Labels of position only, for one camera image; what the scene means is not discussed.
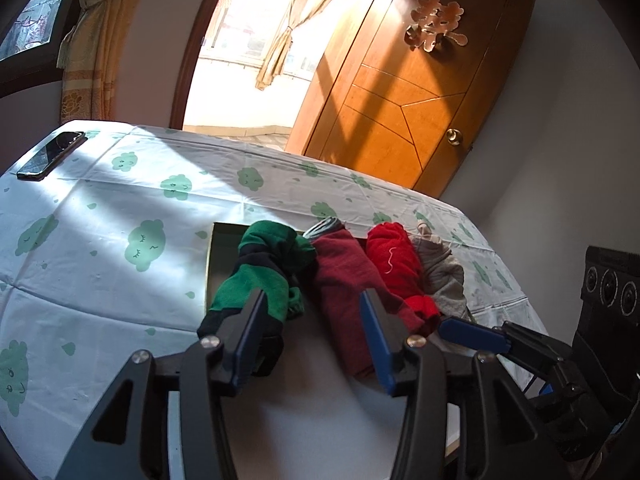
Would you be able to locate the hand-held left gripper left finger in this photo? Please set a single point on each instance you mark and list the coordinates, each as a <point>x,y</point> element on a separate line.
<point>250,330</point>

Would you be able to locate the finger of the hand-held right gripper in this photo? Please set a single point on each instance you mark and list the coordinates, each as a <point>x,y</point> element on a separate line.
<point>470,335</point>

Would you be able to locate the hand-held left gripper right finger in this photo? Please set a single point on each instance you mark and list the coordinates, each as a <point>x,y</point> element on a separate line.
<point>377,340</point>

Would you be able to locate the green black striped underwear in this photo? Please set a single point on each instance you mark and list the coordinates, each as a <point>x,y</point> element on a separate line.
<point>255,270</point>

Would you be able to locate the grey underwear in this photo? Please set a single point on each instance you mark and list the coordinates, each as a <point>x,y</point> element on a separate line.
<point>445,275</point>

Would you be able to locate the dark red underwear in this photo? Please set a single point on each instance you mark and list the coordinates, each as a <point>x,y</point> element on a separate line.
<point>345,280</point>

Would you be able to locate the red underwear with white squiggle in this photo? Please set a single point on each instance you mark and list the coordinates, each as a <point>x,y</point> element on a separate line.
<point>395,260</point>

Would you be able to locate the shallow cardboard box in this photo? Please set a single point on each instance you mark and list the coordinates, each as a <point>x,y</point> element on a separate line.
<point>325,410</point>

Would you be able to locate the brass door knob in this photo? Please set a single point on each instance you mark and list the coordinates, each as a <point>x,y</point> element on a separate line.
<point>454,136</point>

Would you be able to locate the orange wooden door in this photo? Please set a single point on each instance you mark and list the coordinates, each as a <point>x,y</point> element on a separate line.
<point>380,110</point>

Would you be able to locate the black smartphone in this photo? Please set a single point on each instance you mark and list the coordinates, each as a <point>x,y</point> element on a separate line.
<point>50,156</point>

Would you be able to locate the cream tied curtain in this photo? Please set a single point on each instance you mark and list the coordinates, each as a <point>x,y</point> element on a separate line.
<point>277,60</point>

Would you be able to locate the yellow patterned curtain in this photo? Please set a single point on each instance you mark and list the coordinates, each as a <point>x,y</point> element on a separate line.
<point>100,60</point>

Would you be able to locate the gold door ornament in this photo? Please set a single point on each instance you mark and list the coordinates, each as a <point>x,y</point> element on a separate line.
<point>435,10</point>

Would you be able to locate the dark framed window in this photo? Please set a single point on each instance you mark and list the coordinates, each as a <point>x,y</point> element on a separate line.
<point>30,25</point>

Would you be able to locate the brown arched doorway frame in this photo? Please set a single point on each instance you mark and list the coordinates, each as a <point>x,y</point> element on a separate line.
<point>190,60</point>

